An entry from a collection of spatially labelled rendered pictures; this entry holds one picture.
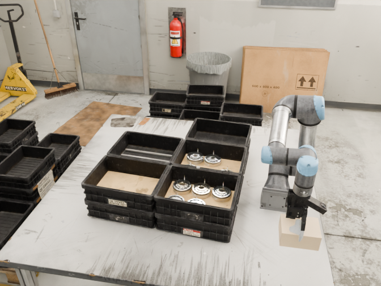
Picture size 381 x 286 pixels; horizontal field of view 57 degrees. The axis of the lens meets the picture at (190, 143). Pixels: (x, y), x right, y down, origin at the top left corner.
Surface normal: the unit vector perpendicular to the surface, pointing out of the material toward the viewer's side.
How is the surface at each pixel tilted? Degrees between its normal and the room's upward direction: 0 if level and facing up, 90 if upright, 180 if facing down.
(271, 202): 90
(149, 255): 0
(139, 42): 90
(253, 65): 78
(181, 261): 0
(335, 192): 0
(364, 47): 90
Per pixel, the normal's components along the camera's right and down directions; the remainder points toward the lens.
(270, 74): -0.15, 0.33
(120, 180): 0.00, -0.86
